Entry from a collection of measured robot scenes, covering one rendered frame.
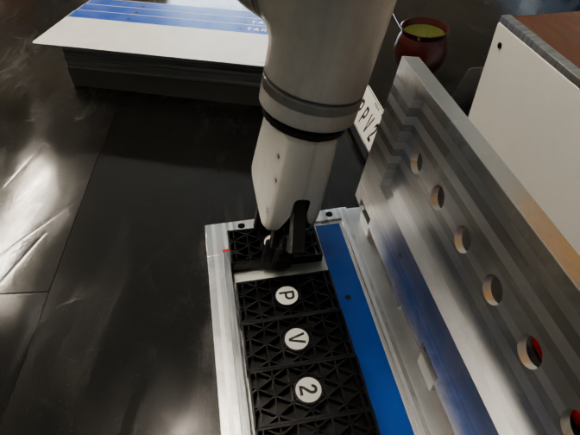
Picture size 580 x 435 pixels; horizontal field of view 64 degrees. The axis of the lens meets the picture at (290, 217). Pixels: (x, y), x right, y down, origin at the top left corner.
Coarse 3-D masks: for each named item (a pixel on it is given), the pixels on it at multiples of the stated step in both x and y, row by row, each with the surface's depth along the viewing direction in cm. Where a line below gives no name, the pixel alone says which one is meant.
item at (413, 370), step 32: (224, 224) 54; (352, 224) 55; (352, 256) 51; (224, 288) 48; (384, 288) 48; (224, 320) 45; (384, 320) 45; (224, 352) 43; (416, 352) 43; (224, 384) 41; (416, 384) 41; (224, 416) 39; (416, 416) 39
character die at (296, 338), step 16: (272, 320) 44; (288, 320) 44; (304, 320) 45; (320, 320) 44; (336, 320) 45; (256, 336) 43; (272, 336) 44; (288, 336) 43; (304, 336) 43; (320, 336) 44; (336, 336) 44; (256, 352) 42; (272, 352) 43; (288, 352) 42; (304, 352) 42; (320, 352) 43; (336, 352) 42; (352, 352) 42; (256, 368) 42; (272, 368) 41
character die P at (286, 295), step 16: (320, 272) 48; (240, 288) 48; (256, 288) 47; (272, 288) 48; (288, 288) 47; (304, 288) 47; (320, 288) 47; (240, 304) 46; (256, 304) 46; (272, 304) 46; (288, 304) 45; (304, 304) 46; (320, 304) 46; (336, 304) 46; (240, 320) 44; (256, 320) 44
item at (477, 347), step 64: (384, 128) 47; (448, 128) 36; (384, 192) 48; (448, 192) 38; (512, 192) 30; (384, 256) 48; (448, 256) 38; (512, 256) 31; (576, 256) 27; (448, 320) 37; (512, 320) 31; (576, 320) 26; (448, 384) 37; (512, 384) 31; (576, 384) 26
